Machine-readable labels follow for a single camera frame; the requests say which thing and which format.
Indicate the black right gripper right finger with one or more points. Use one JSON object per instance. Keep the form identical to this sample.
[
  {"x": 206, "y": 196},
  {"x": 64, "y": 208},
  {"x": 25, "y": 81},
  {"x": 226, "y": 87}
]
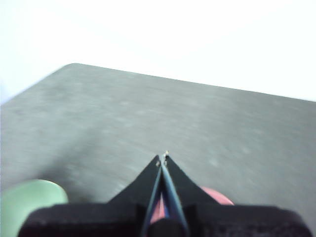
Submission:
[{"x": 234, "y": 222}]

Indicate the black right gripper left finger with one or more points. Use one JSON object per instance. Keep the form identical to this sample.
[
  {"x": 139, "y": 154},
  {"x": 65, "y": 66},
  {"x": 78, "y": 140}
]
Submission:
[{"x": 98, "y": 219}]

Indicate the red ribbed bowl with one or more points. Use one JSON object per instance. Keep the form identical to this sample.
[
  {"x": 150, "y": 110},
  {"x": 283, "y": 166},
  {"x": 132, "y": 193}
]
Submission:
[{"x": 217, "y": 196}]

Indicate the green ribbed bowl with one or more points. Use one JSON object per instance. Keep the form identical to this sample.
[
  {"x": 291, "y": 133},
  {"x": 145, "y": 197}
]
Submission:
[{"x": 24, "y": 197}]

